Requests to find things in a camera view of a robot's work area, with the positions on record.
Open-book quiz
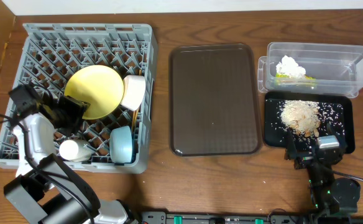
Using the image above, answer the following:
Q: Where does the black food waste tray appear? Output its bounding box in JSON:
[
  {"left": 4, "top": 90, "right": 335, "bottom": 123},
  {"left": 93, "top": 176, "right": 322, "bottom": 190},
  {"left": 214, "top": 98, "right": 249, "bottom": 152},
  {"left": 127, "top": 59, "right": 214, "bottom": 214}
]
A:
[{"left": 264, "top": 91, "right": 356, "bottom": 154}]

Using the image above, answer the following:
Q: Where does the rice food scraps pile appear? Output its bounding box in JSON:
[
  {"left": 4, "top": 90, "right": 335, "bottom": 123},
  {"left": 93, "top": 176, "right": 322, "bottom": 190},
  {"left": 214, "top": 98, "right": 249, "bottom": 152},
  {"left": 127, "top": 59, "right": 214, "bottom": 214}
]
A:
[{"left": 281, "top": 100, "right": 320, "bottom": 149}]

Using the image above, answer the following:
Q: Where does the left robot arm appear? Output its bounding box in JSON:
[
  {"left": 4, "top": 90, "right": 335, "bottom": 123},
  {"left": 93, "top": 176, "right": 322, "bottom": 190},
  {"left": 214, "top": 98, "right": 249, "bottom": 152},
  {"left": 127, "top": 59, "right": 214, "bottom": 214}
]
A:
[{"left": 4, "top": 84, "right": 140, "bottom": 223}]

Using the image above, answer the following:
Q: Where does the dark brown serving tray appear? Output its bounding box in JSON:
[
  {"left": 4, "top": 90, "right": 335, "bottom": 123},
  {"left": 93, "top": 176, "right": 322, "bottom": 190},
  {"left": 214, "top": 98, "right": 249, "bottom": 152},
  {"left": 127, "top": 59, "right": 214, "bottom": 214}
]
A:
[{"left": 168, "top": 44, "right": 263, "bottom": 157}]

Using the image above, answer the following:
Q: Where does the grey plastic dish rack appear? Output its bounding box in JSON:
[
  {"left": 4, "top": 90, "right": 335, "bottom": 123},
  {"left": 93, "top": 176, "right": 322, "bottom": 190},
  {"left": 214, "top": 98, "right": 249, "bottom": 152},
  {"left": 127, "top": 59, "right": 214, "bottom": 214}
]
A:
[{"left": 14, "top": 23, "right": 158, "bottom": 174}]

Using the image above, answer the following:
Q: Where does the clear plastic waste bin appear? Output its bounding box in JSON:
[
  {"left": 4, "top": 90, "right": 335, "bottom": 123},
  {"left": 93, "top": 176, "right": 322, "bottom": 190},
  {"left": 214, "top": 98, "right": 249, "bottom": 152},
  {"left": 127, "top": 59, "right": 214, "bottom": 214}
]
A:
[{"left": 257, "top": 42, "right": 363, "bottom": 98}]

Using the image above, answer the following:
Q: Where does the white paper cup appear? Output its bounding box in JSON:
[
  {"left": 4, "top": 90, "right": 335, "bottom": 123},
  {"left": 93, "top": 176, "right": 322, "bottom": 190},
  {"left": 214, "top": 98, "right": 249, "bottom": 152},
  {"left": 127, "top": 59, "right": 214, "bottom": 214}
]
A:
[{"left": 59, "top": 139, "right": 93, "bottom": 162}]

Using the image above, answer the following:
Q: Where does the green orange snack wrapper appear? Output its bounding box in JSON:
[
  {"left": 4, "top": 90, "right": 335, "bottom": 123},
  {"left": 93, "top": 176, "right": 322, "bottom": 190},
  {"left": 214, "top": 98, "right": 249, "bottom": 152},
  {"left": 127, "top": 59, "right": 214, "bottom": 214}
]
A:
[{"left": 275, "top": 73, "right": 315, "bottom": 85}]

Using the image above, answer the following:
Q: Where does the white napkin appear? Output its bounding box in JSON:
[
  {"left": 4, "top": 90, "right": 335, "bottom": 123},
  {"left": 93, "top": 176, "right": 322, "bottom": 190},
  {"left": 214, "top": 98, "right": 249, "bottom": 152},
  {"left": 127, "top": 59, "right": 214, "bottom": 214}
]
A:
[{"left": 276, "top": 55, "right": 306, "bottom": 77}]

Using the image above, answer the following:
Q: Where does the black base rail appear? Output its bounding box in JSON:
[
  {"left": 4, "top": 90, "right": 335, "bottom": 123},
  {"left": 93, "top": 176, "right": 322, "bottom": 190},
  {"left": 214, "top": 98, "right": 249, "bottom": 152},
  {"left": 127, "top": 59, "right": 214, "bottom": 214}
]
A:
[{"left": 137, "top": 210, "right": 363, "bottom": 224}]

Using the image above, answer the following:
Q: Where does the white bowl with food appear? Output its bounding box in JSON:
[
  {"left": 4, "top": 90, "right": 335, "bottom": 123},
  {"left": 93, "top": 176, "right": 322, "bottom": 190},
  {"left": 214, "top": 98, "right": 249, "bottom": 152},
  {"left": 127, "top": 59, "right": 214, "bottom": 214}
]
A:
[{"left": 121, "top": 75, "right": 145, "bottom": 111}]

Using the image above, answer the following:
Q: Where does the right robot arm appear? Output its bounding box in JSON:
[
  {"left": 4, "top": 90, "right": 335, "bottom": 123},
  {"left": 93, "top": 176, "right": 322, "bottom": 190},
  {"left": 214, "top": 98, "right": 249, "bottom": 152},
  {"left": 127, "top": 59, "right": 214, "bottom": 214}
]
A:
[{"left": 285, "top": 124, "right": 361, "bottom": 216}]

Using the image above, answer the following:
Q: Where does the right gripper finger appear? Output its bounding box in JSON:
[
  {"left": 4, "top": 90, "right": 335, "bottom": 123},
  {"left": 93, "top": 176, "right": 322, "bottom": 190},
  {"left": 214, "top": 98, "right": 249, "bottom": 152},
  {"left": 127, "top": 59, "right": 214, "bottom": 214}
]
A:
[
  {"left": 284, "top": 129, "right": 296, "bottom": 160},
  {"left": 326, "top": 123, "right": 343, "bottom": 143}
]

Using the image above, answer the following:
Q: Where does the yellow round plate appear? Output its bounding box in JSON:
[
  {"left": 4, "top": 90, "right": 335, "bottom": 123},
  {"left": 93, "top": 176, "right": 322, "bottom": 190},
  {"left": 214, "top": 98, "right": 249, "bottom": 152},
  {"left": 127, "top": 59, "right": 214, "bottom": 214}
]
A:
[{"left": 64, "top": 65, "right": 124, "bottom": 119}]

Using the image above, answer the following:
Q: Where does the light blue bowl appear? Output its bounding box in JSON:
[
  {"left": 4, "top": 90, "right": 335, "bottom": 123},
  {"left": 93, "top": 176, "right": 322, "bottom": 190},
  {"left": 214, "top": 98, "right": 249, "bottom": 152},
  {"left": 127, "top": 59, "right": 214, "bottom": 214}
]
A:
[{"left": 109, "top": 126, "right": 134, "bottom": 164}]

